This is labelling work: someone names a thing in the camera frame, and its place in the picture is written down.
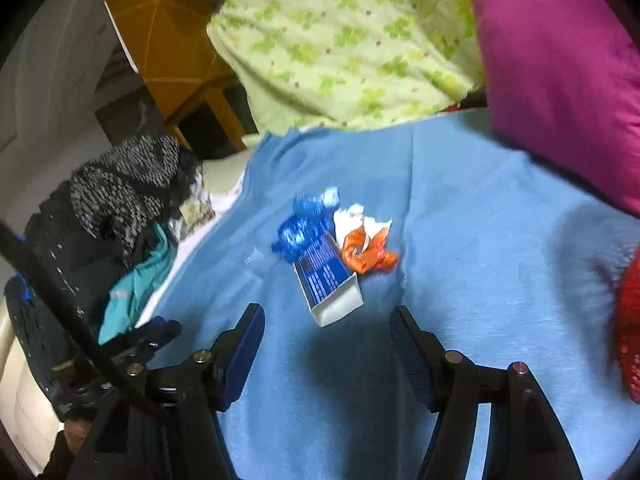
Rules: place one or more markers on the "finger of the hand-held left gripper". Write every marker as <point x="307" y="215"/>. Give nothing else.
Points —
<point x="152" y="332"/>

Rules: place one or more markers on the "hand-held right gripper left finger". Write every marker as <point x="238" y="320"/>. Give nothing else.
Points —
<point x="245" y="355"/>

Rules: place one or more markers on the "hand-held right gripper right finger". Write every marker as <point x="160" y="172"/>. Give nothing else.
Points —
<point x="414" y="360"/>

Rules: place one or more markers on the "blue and white carton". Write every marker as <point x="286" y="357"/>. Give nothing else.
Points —
<point x="327" y="285"/>

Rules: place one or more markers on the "orange wrapper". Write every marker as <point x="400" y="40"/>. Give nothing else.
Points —
<point x="367" y="255"/>

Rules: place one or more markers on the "blue wrapper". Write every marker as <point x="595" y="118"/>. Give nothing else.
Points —
<point x="300" y="227"/>

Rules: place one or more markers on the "white tissue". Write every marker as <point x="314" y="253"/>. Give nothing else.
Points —
<point x="350" y="217"/>

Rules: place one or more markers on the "red plastic mesh basket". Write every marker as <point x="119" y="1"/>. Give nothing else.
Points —
<point x="629" y="325"/>

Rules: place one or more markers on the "person's left hand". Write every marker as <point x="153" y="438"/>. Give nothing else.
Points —
<point x="79" y="437"/>

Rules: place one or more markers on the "teal garment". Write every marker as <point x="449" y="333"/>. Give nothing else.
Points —
<point x="132" y="290"/>

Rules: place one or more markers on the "small patterned cloth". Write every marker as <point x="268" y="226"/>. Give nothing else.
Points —
<point x="196" y="212"/>

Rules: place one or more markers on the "blue blanket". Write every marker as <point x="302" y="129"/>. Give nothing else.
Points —
<point x="475" y="240"/>

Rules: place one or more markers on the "black white speckled garment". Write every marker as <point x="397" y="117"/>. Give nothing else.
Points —
<point x="125" y="190"/>

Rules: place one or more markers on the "yellow wooden cabinet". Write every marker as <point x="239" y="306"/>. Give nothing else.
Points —
<point x="160" y="25"/>

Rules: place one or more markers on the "magenta pillow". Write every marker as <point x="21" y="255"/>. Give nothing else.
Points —
<point x="555" y="75"/>

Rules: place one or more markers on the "green clover print quilt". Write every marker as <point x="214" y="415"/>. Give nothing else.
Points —
<point x="345" y="45"/>

